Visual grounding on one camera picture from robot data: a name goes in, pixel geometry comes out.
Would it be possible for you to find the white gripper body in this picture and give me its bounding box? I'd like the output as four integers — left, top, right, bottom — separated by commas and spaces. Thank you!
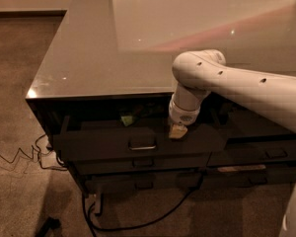
169, 100, 200, 126

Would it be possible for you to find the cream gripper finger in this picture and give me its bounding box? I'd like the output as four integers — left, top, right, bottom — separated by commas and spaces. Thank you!
169, 123, 187, 139

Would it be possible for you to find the drawer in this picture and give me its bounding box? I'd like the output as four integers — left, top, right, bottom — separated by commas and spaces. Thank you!
74, 153, 210, 175
207, 140, 296, 167
225, 110, 296, 138
53, 118, 226, 161
85, 170, 202, 194
201, 166, 296, 189

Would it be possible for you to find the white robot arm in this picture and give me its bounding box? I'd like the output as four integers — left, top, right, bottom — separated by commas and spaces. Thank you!
169, 49, 296, 134

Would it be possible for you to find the green snack bag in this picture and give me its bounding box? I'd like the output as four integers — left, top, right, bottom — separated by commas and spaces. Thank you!
117, 104, 166, 127

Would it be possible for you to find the dark counter cabinet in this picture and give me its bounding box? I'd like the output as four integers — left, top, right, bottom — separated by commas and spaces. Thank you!
27, 0, 296, 195

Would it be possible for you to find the black floor stand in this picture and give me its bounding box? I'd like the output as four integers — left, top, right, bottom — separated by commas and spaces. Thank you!
35, 217, 62, 237

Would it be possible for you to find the thick black cable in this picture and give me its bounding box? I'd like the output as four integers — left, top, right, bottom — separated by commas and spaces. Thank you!
81, 168, 205, 237

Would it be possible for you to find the thin black wire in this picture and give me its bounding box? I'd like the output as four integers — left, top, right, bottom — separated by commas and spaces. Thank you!
0, 133, 68, 172

